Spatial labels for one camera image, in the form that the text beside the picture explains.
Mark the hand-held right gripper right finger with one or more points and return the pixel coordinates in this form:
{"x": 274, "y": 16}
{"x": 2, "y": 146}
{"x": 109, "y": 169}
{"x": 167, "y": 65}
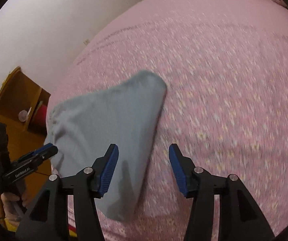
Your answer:
{"x": 178, "y": 170}

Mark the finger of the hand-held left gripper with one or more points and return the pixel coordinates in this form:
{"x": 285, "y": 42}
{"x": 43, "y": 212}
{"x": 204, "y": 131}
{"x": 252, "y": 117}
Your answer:
{"x": 49, "y": 153}
{"x": 46, "y": 147}

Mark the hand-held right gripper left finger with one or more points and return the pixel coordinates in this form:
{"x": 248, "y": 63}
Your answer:
{"x": 110, "y": 170}

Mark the grey pants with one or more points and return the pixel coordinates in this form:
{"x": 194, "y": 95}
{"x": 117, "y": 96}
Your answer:
{"x": 103, "y": 120}

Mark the person's left hand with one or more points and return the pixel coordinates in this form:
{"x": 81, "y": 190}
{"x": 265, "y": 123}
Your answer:
{"x": 12, "y": 205}

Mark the small clear cup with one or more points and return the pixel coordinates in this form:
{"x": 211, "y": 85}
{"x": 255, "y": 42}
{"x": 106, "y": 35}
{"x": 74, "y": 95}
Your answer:
{"x": 22, "y": 115}

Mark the wooden nightstand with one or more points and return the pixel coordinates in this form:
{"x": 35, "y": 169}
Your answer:
{"x": 15, "y": 87}

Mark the pink floral bed sheet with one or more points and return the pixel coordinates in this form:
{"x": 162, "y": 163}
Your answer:
{"x": 222, "y": 67}

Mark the white wall socket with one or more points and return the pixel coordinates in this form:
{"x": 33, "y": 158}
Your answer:
{"x": 86, "y": 42}

